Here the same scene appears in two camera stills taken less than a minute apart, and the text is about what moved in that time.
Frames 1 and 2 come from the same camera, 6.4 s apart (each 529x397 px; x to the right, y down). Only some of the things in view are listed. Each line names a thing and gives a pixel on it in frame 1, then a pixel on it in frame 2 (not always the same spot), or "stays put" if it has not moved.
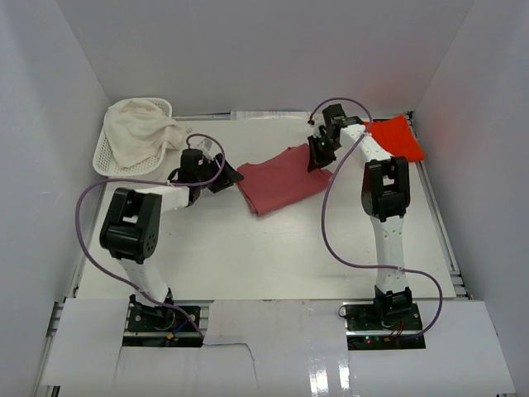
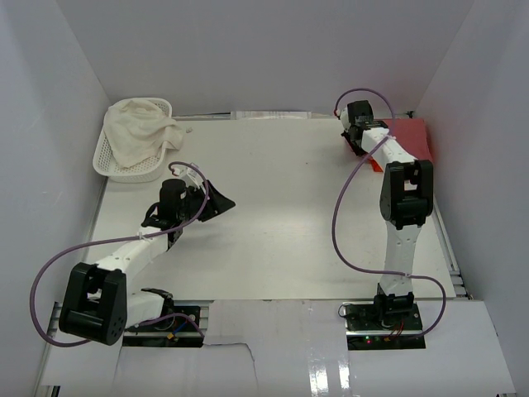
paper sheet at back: (270, 115) stays put
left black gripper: (228, 175) → (216, 205)
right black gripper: (318, 160) → (357, 150)
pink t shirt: (280, 178) → (412, 135)
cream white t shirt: (137, 131) stays put
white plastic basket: (103, 165) stays put
